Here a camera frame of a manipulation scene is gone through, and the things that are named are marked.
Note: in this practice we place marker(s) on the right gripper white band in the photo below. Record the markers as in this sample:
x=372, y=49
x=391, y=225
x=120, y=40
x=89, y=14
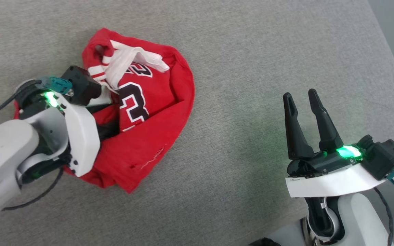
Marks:
x=330, y=182

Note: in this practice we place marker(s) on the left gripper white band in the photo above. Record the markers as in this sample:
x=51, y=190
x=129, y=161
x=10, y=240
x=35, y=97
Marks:
x=82, y=136

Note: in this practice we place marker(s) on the red basketball jersey white trim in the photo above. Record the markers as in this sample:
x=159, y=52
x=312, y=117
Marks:
x=162, y=112

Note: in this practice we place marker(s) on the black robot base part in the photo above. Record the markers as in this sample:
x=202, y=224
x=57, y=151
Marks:
x=263, y=242

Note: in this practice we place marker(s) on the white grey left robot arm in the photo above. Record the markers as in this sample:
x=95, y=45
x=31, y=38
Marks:
x=2, y=153

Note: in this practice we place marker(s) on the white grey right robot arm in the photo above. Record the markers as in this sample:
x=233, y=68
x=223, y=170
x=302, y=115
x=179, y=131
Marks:
x=357, y=222

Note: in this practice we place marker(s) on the grey fabric sofa seat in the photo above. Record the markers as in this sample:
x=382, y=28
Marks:
x=251, y=51

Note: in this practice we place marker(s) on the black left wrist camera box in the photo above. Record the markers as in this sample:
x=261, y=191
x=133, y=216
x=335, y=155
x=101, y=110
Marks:
x=80, y=85

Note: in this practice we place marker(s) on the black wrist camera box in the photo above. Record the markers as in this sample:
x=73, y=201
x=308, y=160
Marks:
x=80, y=85
x=385, y=157

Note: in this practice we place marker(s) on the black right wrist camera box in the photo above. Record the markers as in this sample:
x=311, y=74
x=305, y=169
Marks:
x=385, y=157

